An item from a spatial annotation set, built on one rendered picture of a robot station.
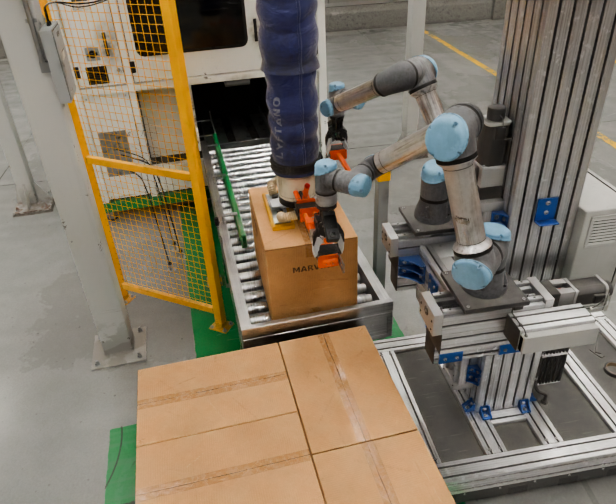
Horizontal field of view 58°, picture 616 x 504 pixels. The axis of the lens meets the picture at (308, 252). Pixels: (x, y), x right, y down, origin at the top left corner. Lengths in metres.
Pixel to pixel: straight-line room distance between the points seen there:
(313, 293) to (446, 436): 0.83
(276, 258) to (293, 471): 0.85
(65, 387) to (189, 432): 1.30
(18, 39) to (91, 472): 1.90
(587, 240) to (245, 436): 1.40
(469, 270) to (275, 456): 0.93
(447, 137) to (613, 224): 0.85
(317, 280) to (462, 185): 1.01
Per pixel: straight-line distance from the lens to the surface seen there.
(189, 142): 2.80
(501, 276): 1.91
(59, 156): 2.80
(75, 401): 3.24
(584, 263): 2.25
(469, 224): 1.66
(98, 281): 3.11
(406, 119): 5.42
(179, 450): 2.14
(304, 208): 2.25
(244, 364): 2.37
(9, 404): 3.40
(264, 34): 2.24
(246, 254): 3.03
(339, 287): 2.48
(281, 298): 2.45
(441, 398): 2.70
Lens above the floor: 2.18
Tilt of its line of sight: 33 degrees down
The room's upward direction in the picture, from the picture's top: 3 degrees counter-clockwise
